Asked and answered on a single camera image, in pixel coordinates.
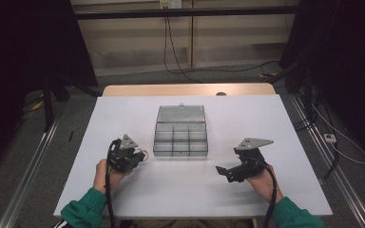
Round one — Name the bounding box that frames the black curtain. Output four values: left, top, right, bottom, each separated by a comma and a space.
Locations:
0, 0, 99, 181
279, 0, 365, 172

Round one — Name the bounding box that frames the clear plastic compartment box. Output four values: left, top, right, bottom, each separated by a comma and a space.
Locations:
152, 103, 209, 159

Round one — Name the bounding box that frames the right hand-held gripper black cable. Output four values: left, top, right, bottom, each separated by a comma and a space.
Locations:
256, 156, 279, 228

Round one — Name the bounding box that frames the white table cover sheet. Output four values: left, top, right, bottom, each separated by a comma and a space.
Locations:
52, 93, 334, 219

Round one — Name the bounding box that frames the black wall cable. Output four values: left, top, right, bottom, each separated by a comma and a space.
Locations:
166, 15, 203, 85
163, 8, 279, 76

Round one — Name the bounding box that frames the black metal stand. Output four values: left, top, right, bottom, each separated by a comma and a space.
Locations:
267, 58, 317, 123
42, 74, 103, 132

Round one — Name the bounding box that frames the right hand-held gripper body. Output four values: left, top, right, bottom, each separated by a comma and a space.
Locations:
226, 137, 275, 183

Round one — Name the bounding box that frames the metal floor rail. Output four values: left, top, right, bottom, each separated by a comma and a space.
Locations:
0, 117, 61, 228
289, 94, 365, 228

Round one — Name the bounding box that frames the white wall outlet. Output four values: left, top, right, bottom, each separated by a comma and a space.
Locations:
159, 0, 183, 10

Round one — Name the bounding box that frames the person's left hand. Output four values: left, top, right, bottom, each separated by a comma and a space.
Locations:
92, 159, 131, 195

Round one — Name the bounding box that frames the black horizontal bar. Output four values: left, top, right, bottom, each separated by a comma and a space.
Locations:
74, 5, 300, 21

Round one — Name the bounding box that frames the person's right hand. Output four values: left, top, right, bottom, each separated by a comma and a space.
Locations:
246, 164, 284, 204

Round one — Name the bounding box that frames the hand-held gripper black cable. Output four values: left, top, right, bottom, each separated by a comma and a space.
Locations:
105, 141, 117, 228
256, 156, 279, 228

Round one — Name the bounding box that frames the white floor cable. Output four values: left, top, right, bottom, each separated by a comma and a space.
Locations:
312, 104, 365, 165

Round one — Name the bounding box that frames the left hand-held gripper black cable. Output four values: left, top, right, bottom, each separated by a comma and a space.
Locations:
105, 141, 117, 228

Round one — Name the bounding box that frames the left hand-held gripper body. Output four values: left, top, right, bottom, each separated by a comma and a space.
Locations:
107, 134, 144, 174

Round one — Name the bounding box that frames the black floor cable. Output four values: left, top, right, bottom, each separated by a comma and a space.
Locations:
324, 104, 341, 181

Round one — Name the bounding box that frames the wooden table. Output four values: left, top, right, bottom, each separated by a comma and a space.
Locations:
102, 83, 277, 98

